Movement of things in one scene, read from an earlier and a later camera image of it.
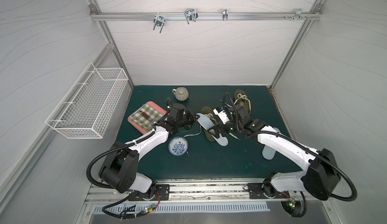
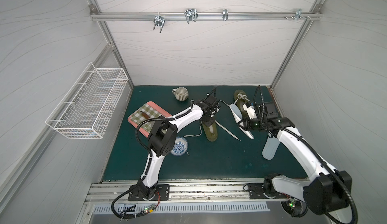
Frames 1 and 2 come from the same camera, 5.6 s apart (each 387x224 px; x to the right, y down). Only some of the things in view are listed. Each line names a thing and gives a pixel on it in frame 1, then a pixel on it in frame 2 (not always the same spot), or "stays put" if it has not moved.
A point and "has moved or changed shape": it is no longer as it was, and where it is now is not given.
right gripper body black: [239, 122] -> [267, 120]
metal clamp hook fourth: [298, 15] stays put
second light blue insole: [268, 153] stays put
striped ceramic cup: [181, 93] stays put
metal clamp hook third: [225, 14] stays put
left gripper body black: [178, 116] -> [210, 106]
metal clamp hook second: [191, 14] stays put
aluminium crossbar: [121, 16] stays put
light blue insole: [206, 122] has moved or changed shape
